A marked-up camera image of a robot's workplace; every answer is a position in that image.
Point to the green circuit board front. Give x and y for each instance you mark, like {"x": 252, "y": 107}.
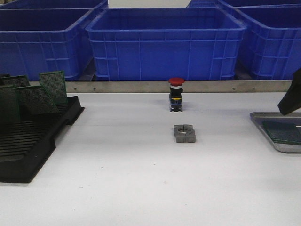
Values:
{"x": 279, "y": 129}

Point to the blue plastic crate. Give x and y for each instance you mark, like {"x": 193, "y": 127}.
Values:
{"x": 156, "y": 44}
{"x": 271, "y": 45}
{"x": 34, "y": 41}

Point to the blue crate rear centre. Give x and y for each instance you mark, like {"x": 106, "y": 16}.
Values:
{"x": 210, "y": 3}

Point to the green circuit board rear left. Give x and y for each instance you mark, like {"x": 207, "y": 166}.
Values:
{"x": 16, "y": 81}

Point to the metal table edge rail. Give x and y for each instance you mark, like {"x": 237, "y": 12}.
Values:
{"x": 231, "y": 86}

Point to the green circuit board left edge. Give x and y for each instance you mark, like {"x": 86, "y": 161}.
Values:
{"x": 9, "y": 105}

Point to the red emergency stop button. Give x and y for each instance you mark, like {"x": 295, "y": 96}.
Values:
{"x": 175, "y": 96}

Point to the blue crate rear left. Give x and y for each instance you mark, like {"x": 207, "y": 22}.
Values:
{"x": 56, "y": 4}

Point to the black slotted board rack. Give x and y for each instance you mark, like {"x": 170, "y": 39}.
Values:
{"x": 26, "y": 145}

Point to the blue plastic crate right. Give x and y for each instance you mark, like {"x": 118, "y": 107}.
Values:
{"x": 271, "y": 45}

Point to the blue plastic crate left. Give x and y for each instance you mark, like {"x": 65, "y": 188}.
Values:
{"x": 34, "y": 41}

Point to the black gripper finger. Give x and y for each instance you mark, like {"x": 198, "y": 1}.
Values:
{"x": 292, "y": 99}

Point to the blue crate rear right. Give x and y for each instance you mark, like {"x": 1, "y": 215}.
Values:
{"x": 250, "y": 3}

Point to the green circuit board middle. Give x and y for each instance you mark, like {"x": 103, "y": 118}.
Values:
{"x": 36, "y": 99}

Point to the blue plastic crate centre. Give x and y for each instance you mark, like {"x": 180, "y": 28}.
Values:
{"x": 156, "y": 44}

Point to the grey metal clamp block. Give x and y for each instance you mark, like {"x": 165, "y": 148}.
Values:
{"x": 184, "y": 133}

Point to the silver metal tray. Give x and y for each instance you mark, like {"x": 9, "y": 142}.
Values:
{"x": 282, "y": 132}

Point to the green circuit board upright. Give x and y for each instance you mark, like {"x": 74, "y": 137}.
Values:
{"x": 54, "y": 82}

